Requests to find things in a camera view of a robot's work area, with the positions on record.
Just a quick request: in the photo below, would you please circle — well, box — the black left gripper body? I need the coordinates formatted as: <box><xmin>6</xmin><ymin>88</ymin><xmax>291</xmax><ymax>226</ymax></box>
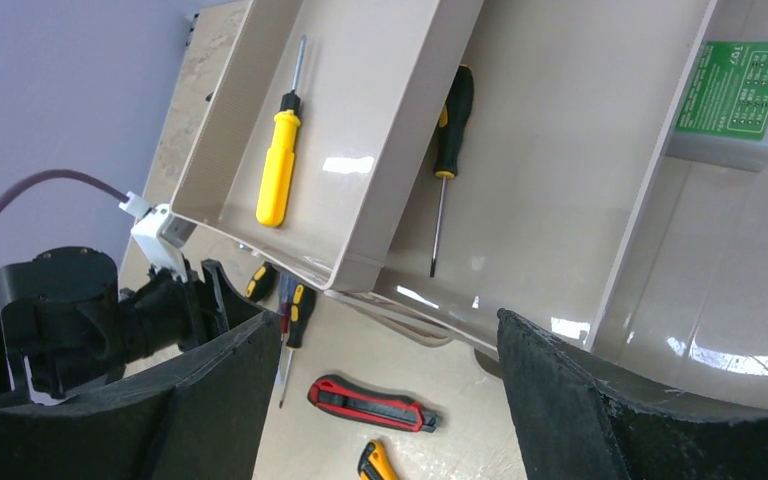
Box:
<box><xmin>118</xmin><ymin>259</ymin><xmax>264</xmax><ymax>361</ymax></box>

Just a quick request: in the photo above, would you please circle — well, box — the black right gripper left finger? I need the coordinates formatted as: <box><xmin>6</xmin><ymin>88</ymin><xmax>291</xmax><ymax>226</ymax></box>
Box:
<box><xmin>0</xmin><ymin>312</ymin><xmax>280</xmax><ymax>479</ymax></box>

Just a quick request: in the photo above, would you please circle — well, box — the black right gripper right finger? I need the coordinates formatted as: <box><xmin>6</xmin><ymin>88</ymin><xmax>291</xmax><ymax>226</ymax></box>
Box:
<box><xmin>497</xmin><ymin>309</ymin><xmax>768</xmax><ymax>479</ymax></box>

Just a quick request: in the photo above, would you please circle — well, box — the red blue screwdriver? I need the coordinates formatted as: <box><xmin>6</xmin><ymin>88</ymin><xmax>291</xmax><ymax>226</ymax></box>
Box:
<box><xmin>275</xmin><ymin>274</ymin><xmax>297</xmax><ymax>389</ymax></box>

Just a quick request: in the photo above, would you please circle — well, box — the red black utility knife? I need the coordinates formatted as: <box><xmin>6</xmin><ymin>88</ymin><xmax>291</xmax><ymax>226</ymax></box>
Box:
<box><xmin>307</xmin><ymin>374</ymin><xmax>441</xmax><ymax>433</ymax></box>

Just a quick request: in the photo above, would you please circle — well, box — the thin yellow black screwdriver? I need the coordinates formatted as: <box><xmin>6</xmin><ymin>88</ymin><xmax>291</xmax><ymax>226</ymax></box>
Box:
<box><xmin>256</xmin><ymin>35</ymin><xmax>307</xmax><ymax>228</ymax></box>

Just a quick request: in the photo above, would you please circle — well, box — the beige translucent tool box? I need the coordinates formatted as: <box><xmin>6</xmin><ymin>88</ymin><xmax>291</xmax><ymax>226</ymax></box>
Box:
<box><xmin>171</xmin><ymin>1</ymin><xmax>768</xmax><ymax>409</ymax></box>

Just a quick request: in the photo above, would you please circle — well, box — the translucent white parts box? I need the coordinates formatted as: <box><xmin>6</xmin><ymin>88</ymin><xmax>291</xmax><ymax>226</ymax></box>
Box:
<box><xmin>666</xmin><ymin>40</ymin><xmax>768</xmax><ymax>173</ymax></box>

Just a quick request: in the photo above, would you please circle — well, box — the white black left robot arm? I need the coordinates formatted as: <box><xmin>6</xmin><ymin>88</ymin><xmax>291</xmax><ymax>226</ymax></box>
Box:
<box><xmin>0</xmin><ymin>247</ymin><xmax>263</xmax><ymax>402</ymax></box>

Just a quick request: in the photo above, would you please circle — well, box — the black yellow stubby screwdriver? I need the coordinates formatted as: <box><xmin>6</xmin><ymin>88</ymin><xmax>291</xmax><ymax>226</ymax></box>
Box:
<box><xmin>244</xmin><ymin>262</ymin><xmax>279</xmax><ymax>303</ymax></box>

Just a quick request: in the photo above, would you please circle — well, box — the yellow black short screwdriver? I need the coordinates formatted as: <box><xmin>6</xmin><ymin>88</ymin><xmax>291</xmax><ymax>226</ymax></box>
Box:
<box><xmin>279</xmin><ymin>282</ymin><xmax>317</xmax><ymax>408</ymax></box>

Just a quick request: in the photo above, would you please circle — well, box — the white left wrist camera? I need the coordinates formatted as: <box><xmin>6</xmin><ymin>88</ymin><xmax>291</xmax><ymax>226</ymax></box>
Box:
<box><xmin>119</xmin><ymin>191</ymin><xmax>196</xmax><ymax>283</ymax></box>

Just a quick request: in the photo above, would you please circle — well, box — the orange handled tool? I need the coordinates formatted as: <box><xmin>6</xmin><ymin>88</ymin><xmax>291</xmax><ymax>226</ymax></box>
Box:
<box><xmin>357</xmin><ymin>440</ymin><xmax>400</xmax><ymax>480</ymax></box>

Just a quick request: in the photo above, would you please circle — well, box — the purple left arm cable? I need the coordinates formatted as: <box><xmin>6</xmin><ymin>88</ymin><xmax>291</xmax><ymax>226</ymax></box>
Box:
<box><xmin>0</xmin><ymin>169</ymin><xmax>131</xmax><ymax>266</ymax></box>

